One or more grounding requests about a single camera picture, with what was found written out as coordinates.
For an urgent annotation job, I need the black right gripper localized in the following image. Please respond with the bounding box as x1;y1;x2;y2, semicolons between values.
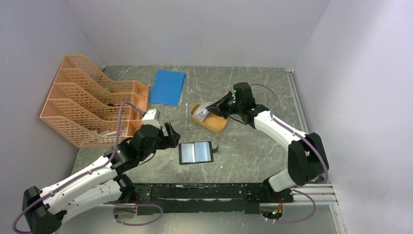
206;91;243;119

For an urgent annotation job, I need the yellow oval tray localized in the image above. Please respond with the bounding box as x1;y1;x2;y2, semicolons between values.
190;103;228;133

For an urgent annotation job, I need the black leather card holder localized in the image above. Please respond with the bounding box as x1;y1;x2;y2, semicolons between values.
178;141;219;165

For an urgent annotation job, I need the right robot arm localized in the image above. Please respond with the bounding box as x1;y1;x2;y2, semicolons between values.
206;82;329;202

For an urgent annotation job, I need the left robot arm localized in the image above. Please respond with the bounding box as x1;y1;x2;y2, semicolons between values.
13;122;181;234

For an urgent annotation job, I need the white VIP card stack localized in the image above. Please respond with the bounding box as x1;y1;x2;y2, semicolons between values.
192;101;212;122

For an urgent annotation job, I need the blue folder sheet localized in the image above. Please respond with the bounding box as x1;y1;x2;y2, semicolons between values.
149;70;186;106

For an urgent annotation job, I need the peach plastic file organizer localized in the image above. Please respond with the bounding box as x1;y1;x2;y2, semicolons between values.
40;55;149;148

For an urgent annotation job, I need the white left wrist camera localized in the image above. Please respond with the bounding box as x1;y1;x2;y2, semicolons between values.
142;109;161;129

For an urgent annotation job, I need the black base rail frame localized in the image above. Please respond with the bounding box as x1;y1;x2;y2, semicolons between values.
113;174;294;215

